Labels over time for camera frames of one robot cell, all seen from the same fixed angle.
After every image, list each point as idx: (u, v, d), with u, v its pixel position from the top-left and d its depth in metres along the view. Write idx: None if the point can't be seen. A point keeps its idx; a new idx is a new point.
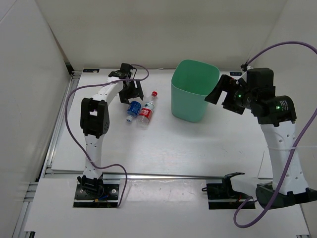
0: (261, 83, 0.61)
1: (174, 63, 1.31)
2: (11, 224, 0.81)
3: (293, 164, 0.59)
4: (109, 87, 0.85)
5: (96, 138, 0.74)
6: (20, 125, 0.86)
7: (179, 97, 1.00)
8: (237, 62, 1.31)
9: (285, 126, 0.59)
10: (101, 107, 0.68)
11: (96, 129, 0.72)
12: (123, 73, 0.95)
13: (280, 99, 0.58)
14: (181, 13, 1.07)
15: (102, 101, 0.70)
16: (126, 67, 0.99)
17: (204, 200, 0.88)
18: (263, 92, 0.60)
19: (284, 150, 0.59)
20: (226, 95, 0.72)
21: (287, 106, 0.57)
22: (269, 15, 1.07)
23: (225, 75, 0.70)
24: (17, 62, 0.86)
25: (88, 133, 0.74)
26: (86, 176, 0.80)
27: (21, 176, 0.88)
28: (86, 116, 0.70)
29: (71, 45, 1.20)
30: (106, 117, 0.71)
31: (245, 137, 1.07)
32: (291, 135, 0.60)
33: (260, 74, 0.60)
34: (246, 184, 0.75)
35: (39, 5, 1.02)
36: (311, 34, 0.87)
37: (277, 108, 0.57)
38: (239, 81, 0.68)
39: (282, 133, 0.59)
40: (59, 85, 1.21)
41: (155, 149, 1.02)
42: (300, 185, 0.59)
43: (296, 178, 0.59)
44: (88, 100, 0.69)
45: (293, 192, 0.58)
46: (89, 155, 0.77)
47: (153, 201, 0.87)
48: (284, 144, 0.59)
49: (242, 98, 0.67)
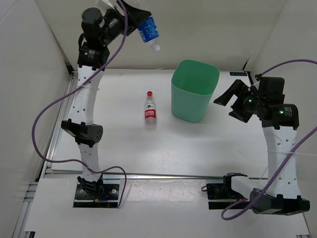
0: (271, 89, 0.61)
1: (174, 63, 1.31)
2: (11, 224, 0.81)
3: (288, 169, 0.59)
4: (84, 95, 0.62)
5: (89, 147, 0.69)
6: (20, 125, 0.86)
7: (179, 97, 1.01)
8: (237, 62, 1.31)
9: (286, 131, 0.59)
10: (84, 132, 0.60)
11: (87, 141, 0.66)
12: (97, 55, 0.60)
13: (284, 105, 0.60)
14: (181, 13, 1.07)
15: (82, 124, 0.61)
16: (89, 31, 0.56)
17: (204, 200, 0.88)
18: (272, 98, 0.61)
19: (280, 153, 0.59)
20: (236, 99, 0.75)
21: (290, 113, 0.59)
22: (269, 15, 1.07)
23: (239, 81, 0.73)
24: (17, 62, 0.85)
25: (80, 142, 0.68)
26: (84, 179, 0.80)
27: (21, 177, 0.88)
28: (73, 135, 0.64)
29: (71, 45, 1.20)
30: (94, 133, 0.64)
31: (245, 136, 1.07)
32: (291, 141, 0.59)
33: (272, 81, 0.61)
34: (245, 186, 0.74)
35: (39, 4, 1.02)
36: (311, 34, 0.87)
37: (280, 112, 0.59)
38: (251, 88, 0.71)
39: (281, 136, 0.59)
40: (59, 85, 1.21)
41: (155, 149, 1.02)
42: (291, 191, 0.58)
43: (289, 183, 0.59)
44: (68, 125, 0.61)
45: (284, 196, 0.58)
46: (86, 162, 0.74)
47: (153, 201, 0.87)
48: (282, 148, 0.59)
49: (251, 104, 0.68)
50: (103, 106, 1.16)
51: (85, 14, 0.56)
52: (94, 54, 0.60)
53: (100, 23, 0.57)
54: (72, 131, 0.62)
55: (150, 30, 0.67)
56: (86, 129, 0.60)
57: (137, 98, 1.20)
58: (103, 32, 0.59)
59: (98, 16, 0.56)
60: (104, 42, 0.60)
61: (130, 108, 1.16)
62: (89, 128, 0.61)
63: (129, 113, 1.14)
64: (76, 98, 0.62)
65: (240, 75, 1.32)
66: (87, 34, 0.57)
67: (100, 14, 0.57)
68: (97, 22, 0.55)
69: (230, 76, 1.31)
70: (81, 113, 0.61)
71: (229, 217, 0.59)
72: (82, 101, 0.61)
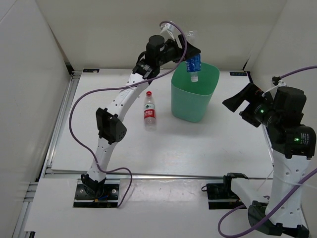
0: (289, 107, 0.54)
1: (174, 63, 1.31)
2: (11, 224, 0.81)
3: (293, 200, 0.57)
4: (128, 94, 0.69)
5: (108, 144, 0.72)
6: (20, 125, 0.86)
7: (181, 100, 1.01)
8: (237, 62, 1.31)
9: (298, 160, 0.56)
10: (113, 123, 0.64)
11: (110, 136, 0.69)
12: (149, 71, 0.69)
13: (301, 131, 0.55)
14: (181, 13, 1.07)
15: (115, 116, 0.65)
16: (151, 51, 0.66)
17: (204, 200, 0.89)
18: (288, 119, 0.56)
19: (287, 184, 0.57)
20: (248, 105, 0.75)
21: (306, 141, 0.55)
22: (269, 15, 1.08)
23: (252, 85, 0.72)
24: (17, 61, 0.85)
25: (103, 136, 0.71)
26: (89, 176, 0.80)
27: (21, 177, 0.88)
28: (101, 125, 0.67)
29: (71, 45, 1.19)
30: (120, 129, 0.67)
31: (246, 138, 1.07)
32: (301, 171, 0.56)
33: (291, 99, 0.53)
34: (245, 194, 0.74)
35: (39, 4, 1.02)
36: (311, 35, 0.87)
37: (295, 139, 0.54)
38: (265, 94, 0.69)
39: (291, 166, 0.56)
40: (59, 85, 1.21)
41: (155, 149, 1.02)
42: (292, 220, 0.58)
43: (290, 212, 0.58)
44: (102, 112, 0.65)
45: (283, 224, 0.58)
46: (97, 158, 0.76)
47: (153, 201, 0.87)
48: (290, 178, 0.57)
49: (263, 114, 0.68)
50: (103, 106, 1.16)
51: (152, 38, 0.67)
52: (148, 69, 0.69)
53: (161, 46, 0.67)
54: (103, 119, 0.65)
55: (195, 64, 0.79)
56: (116, 122, 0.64)
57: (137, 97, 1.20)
58: (161, 54, 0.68)
59: (161, 41, 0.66)
60: (159, 63, 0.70)
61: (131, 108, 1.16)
62: (119, 121, 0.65)
63: (129, 113, 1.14)
64: (119, 94, 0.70)
65: (240, 75, 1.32)
66: (148, 53, 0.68)
67: (163, 40, 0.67)
68: (158, 46, 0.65)
69: (230, 76, 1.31)
70: (118, 107, 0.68)
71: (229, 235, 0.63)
72: (125, 97, 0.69)
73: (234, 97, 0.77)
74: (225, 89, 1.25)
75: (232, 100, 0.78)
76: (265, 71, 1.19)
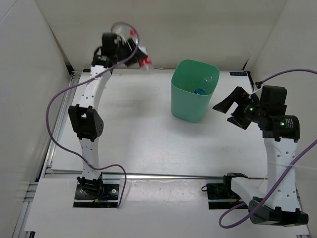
0: (273, 99, 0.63)
1: (174, 63, 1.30)
2: (11, 225, 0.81)
3: (288, 181, 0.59)
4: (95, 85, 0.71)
5: (90, 142, 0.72)
6: (20, 126, 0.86)
7: (178, 96, 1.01)
8: (237, 62, 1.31)
9: (287, 143, 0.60)
10: (89, 115, 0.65)
11: (90, 134, 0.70)
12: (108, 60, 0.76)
13: (286, 117, 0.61)
14: (181, 13, 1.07)
15: (89, 107, 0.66)
16: (109, 38, 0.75)
17: (204, 200, 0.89)
18: (273, 109, 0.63)
19: (280, 166, 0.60)
20: (237, 107, 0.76)
21: (291, 125, 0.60)
22: (270, 15, 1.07)
23: (240, 88, 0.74)
24: (17, 62, 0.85)
25: (83, 137, 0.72)
26: (85, 177, 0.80)
27: (21, 176, 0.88)
28: (77, 125, 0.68)
29: (70, 44, 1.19)
30: (97, 121, 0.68)
31: (244, 138, 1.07)
32: (291, 152, 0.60)
33: (274, 91, 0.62)
34: (245, 191, 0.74)
35: (39, 4, 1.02)
36: (312, 35, 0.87)
37: (281, 124, 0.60)
38: (252, 96, 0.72)
39: (281, 148, 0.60)
40: (59, 85, 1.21)
41: (155, 149, 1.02)
42: (290, 204, 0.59)
43: (287, 195, 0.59)
44: (75, 109, 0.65)
45: (282, 208, 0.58)
46: (86, 158, 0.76)
47: (153, 202, 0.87)
48: (281, 159, 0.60)
49: (253, 112, 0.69)
50: (102, 106, 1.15)
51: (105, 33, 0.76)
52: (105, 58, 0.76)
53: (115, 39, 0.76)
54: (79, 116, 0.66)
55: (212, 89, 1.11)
56: (92, 114, 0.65)
57: (137, 98, 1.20)
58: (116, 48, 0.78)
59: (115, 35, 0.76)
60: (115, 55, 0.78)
61: (130, 108, 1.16)
62: (96, 112, 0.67)
63: (129, 113, 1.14)
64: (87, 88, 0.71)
65: (240, 75, 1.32)
66: (104, 47, 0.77)
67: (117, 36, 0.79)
68: (114, 38, 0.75)
69: (230, 76, 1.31)
70: (89, 99, 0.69)
71: (228, 226, 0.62)
72: (92, 90, 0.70)
73: (224, 100, 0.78)
74: (226, 89, 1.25)
75: (223, 103, 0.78)
76: (266, 71, 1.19)
